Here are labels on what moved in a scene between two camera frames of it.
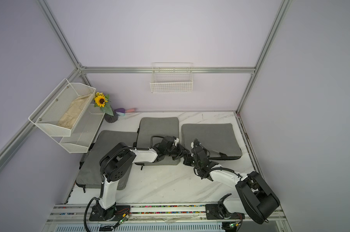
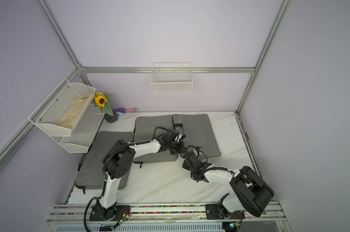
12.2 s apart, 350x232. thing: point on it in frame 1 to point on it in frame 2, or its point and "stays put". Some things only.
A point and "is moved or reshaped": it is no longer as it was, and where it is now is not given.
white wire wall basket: (170, 77) stays put
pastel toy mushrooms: (122, 111) stays put
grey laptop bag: (219, 138) is moved or reshaped
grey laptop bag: (90, 175) stays put
